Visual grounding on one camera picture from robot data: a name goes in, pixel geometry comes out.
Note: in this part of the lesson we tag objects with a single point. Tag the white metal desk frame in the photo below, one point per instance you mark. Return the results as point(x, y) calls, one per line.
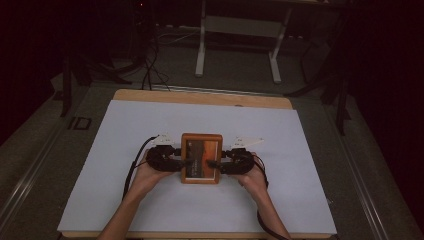
point(200, 60)

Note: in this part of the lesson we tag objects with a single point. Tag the wooden picture frame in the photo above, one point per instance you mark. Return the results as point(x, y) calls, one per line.
point(201, 160)

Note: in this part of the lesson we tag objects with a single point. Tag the person's right hand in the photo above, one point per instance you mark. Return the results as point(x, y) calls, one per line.
point(253, 181)

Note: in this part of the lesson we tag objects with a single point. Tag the white table cover sheet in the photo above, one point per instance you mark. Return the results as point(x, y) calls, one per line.
point(213, 213)

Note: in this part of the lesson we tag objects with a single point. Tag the black metal stand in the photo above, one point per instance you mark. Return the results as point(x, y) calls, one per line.
point(340, 110)
point(66, 90)

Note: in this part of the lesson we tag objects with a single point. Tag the person's left hand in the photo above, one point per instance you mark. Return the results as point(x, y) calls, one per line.
point(150, 176)

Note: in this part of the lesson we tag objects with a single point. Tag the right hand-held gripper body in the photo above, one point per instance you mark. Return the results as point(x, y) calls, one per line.
point(238, 163)

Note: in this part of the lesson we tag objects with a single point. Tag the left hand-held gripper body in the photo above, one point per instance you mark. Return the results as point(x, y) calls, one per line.
point(161, 160)

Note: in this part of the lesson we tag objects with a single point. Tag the wooden table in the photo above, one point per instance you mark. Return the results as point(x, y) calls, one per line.
point(200, 97)

